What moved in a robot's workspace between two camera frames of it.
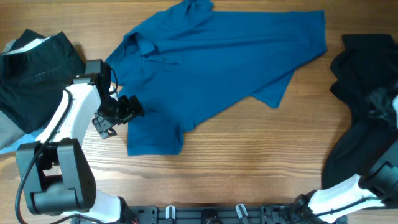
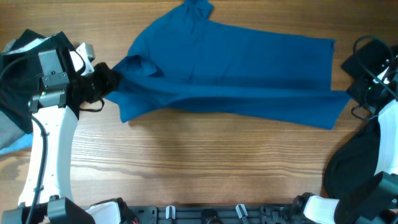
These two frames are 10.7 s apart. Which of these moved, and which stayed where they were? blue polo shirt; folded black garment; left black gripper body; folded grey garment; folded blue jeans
Moved: blue polo shirt; left black gripper body
Stayed: folded blue jeans; folded black garment; folded grey garment
